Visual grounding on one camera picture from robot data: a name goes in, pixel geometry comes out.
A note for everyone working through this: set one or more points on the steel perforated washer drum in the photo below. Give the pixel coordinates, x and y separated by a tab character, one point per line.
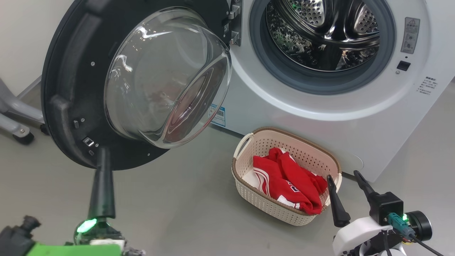
312	28

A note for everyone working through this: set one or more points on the white front-load washing machine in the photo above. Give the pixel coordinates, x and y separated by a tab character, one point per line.
320	117

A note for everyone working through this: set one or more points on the blue energy label sticker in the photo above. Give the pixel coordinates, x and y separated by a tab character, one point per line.
218	115

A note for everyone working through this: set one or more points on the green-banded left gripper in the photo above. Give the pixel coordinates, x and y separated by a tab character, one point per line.
99	234

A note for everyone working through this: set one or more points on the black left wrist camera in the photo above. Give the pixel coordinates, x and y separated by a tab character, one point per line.
14	238

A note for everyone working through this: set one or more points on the black round glass washer door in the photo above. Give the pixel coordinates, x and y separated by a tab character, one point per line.
71	89

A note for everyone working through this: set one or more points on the grey metal frame with caster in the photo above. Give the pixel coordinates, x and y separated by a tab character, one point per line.
17	110

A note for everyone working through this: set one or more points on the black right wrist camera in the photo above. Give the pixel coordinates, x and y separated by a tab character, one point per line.
387	204

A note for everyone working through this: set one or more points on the cream perforated laundry basket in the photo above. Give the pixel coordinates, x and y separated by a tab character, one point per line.
256	199

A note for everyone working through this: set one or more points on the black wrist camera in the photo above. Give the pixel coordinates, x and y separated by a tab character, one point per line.
387	204
14	238

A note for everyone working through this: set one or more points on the grey warning sticker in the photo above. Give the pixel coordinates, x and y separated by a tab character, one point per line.
410	35

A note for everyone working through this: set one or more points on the teal right camera connector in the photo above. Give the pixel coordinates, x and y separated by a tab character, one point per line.
400	224

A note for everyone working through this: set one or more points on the red and white garment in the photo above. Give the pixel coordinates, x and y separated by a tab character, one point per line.
288	177

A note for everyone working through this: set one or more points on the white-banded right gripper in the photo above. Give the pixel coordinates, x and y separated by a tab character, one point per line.
355	236

